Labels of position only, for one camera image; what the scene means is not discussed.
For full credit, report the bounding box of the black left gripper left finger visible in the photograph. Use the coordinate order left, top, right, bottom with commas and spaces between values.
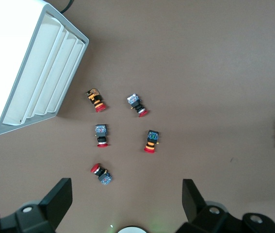
0, 178, 73, 233

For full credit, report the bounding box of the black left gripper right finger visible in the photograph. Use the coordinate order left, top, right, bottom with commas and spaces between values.
176, 179, 275, 233

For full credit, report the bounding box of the red mushroom button grey block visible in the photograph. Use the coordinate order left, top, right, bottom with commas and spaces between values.
90, 163, 113, 186
94, 124, 110, 148

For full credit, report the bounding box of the red button orange striped neck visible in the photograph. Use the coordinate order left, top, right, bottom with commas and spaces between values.
144, 130, 161, 154

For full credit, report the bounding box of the red button with orange body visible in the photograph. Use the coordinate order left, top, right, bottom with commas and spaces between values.
85, 88, 106, 114

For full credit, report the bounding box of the white slotted plastic bin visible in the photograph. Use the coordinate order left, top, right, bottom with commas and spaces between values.
0, 0, 90, 136

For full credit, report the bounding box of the red button with silver ring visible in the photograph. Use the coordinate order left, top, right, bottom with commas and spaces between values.
127, 93, 150, 118

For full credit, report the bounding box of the black cable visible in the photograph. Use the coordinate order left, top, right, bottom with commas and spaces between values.
60, 0, 73, 13

